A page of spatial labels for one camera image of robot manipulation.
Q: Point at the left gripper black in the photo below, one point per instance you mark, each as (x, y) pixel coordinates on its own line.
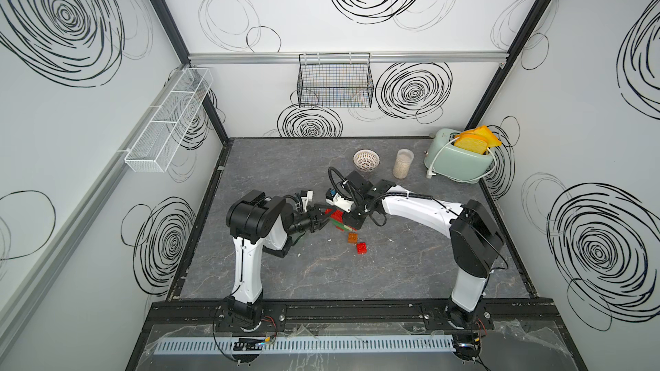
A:
(314, 218)

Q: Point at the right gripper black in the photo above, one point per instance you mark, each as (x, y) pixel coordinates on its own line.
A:
(351, 222)

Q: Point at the green lego brick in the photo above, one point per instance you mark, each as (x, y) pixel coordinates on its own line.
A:
(341, 226)

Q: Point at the red large lego brick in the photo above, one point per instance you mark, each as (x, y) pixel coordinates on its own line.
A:
(338, 216)

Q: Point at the orange lego brick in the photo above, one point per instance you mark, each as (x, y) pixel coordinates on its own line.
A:
(353, 238)

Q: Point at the small red brick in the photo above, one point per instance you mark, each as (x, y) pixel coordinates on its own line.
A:
(361, 248)

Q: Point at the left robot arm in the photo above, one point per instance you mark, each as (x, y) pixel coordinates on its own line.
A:
(263, 225)

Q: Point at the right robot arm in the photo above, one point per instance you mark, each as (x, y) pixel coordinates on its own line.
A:
(476, 241)

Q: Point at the white perforated bowl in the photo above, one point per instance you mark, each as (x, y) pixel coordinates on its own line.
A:
(366, 160)

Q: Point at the translucent plastic cup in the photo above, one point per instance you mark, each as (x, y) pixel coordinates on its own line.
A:
(403, 161)

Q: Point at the mint green toaster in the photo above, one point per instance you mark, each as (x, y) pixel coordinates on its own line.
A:
(444, 159)

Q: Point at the yellow toast slice front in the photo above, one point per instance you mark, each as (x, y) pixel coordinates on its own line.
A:
(473, 143)

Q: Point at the yellow toast slice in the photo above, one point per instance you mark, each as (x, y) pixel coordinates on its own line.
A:
(473, 143)
(491, 139)

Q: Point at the yellow toast slice back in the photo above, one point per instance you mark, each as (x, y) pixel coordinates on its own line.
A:
(491, 139)

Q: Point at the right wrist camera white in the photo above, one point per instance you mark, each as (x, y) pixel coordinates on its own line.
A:
(339, 202)

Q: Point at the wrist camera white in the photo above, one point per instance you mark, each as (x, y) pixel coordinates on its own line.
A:
(339, 202)
(307, 199)

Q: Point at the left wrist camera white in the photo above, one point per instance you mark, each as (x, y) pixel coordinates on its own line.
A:
(307, 199)

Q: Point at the black wire basket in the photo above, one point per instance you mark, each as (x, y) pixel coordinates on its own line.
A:
(335, 80)

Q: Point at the white wire shelf basket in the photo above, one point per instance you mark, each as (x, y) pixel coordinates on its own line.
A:
(159, 141)

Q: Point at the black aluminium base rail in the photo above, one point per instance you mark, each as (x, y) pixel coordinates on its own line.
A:
(279, 315)

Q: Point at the grey slotted cable duct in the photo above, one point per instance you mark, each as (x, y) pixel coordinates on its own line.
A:
(306, 345)

